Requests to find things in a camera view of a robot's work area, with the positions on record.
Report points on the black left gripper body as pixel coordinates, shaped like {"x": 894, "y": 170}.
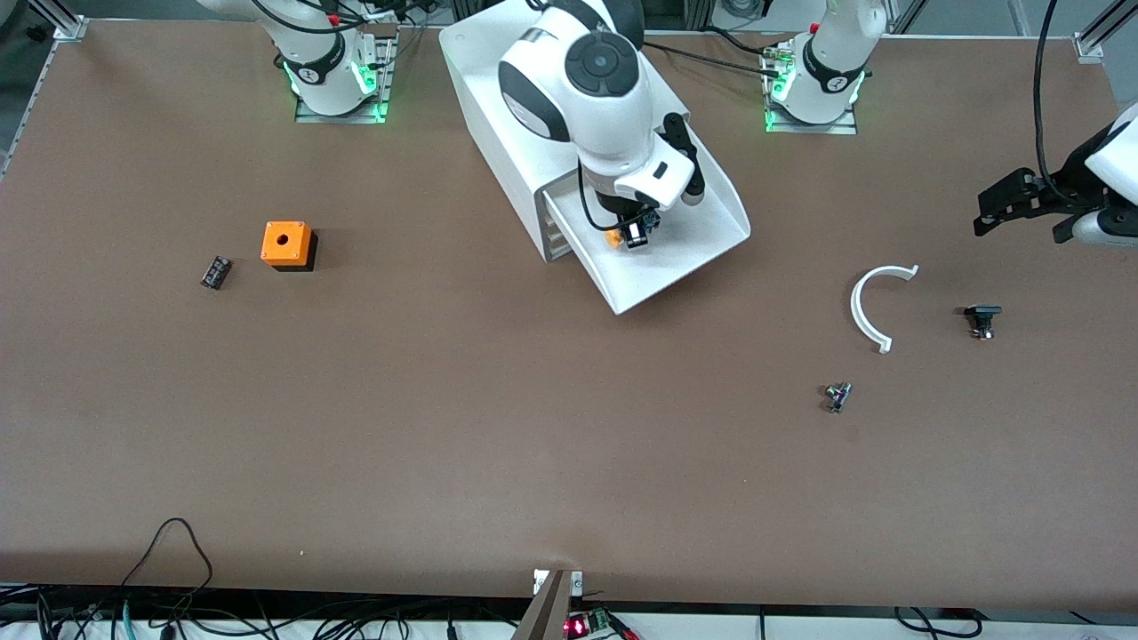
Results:
{"x": 1061, "y": 196}

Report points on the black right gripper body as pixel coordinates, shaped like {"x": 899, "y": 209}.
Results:
{"x": 620, "y": 213}

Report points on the orange push button switch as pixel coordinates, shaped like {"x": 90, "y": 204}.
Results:
{"x": 613, "y": 238}

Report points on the white drawer cabinet shell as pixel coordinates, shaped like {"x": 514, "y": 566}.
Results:
{"x": 480, "y": 98}

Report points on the white curved plastic arc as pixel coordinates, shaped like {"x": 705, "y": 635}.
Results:
{"x": 858, "y": 311}

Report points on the small metal clip part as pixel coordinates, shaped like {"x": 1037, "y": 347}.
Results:
{"x": 837, "y": 396}

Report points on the orange box with hole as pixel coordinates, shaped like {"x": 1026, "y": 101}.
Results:
{"x": 284, "y": 242}

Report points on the circuit board with red LED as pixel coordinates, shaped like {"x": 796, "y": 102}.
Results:
{"x": 587, "y": 625}

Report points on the small black ribbed component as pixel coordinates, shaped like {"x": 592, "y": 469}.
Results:
{"x": 216, "y": 272}

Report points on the black switch contact block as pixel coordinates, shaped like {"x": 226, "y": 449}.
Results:
{"x": 982, "y": 316}

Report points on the aluminium frame profile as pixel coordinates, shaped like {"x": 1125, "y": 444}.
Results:
{"x": 1101, "y": 36}
{"x": 64, "y": 25}

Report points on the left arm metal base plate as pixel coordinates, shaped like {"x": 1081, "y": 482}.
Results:
{"x": 845, "y": 129}

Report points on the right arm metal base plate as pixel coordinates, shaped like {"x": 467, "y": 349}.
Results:
{"x": 384, "y": 89}

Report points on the brown camera mount bracket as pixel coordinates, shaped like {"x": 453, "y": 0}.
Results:
{"x": 544, "y": 613}

